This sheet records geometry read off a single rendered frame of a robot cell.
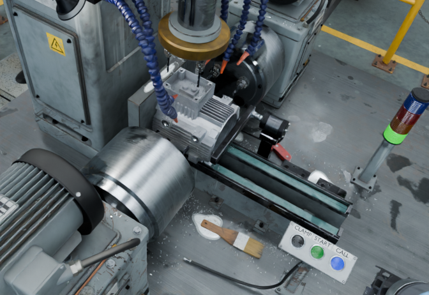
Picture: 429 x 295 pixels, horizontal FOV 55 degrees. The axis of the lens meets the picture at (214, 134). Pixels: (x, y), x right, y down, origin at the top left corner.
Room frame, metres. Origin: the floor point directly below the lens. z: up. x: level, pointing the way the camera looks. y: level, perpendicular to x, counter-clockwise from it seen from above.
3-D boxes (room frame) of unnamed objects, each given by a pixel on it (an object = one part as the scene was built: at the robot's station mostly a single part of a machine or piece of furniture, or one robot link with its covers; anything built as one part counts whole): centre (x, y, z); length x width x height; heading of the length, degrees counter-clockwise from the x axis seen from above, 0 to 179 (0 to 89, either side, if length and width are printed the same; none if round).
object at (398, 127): (0.93, -0.55, 1.10); 0.06 x 0.06 x 0.04
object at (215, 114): (0.85, 0.06, 1.01); 0.20 x 0.19 x 0.19; 68
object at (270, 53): (1.16, -0.06, 1.04); 0.41 x 0.25 x 0.25; 158
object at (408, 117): (0.93, -0.55, 1.14); 0.06 x 0.06 x 0.04
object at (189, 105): (0.86, 0.10, 1.11); 0.12 x 0.11 x 0.07; 68
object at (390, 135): (0.93, -0.55, 1.05); 0.06 x 0.06 x 0.04
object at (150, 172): (0.52, 0.19, 1.04); 0.37 x 0.25 x 0.25; 158
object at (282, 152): (0.97, -0.25, 0.81); 0.09 x 0.03 x 0.02; 44
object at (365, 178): (0.93, -0.55, 1.01); 0.08 x 0.08 x 0.42; 68
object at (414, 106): (0.93, -0.55, 1.19); 0.06 x 0.06 x 0.04
